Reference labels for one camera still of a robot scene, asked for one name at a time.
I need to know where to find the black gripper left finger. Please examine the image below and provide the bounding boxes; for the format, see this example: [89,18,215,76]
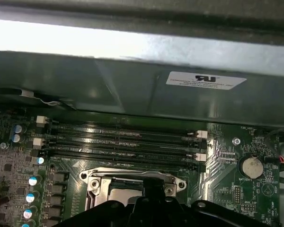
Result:
[58,178,155,227]

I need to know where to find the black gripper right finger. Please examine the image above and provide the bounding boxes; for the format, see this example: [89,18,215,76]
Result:
[154,178,283,227]

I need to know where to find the silver square CPU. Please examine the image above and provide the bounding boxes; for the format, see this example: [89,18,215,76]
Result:
[107,186,145,207]

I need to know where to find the metal CPU socket cover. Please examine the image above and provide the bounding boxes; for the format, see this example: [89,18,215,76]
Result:
[86,169,178,212]

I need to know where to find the thin metal locking lever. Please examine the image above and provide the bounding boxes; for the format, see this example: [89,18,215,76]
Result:
[88,167,175,178]

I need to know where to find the CPU socket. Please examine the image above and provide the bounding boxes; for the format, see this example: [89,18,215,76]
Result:
[79,166,187,213]

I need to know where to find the RAM slot black clips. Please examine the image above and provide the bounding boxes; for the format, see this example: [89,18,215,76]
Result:
[46,131,204,148]
[46,150,206,167]

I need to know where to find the green motherboard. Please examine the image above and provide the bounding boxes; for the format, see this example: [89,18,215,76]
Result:
[0,107,283,227]

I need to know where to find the round coin battery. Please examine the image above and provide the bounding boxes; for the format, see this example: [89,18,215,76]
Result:
[241,157,264,180]

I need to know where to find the black open PC case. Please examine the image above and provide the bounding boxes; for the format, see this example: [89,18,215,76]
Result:
[0,0,284,227]

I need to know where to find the white printed label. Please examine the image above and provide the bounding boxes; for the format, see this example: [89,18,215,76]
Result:
[165,70,248,92]

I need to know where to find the black case fan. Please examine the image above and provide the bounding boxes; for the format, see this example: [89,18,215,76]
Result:
[0,87,78,111]

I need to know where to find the thin black wire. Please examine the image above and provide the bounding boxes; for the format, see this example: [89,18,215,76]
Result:
[266,126,284,166]

